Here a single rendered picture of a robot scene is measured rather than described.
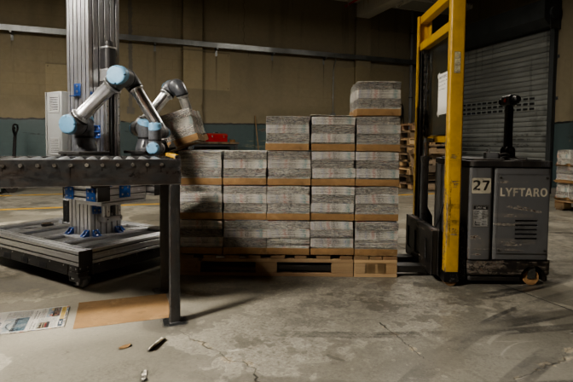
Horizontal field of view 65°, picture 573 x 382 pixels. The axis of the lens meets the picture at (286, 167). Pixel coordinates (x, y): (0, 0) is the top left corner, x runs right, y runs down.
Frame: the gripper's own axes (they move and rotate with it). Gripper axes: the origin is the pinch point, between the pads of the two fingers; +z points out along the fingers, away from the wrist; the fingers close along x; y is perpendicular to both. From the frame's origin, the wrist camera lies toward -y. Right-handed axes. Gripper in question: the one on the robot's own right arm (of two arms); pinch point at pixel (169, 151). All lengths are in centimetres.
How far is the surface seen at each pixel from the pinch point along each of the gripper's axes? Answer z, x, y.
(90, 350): -115, 30, -77
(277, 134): -6, -73, -12
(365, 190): -7, -116, -66
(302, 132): -5, -88, -17
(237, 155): -5.9, -43.2, -17.4
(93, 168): -99, 10, -3
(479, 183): -23, -182, -82
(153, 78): 618, 137, 190
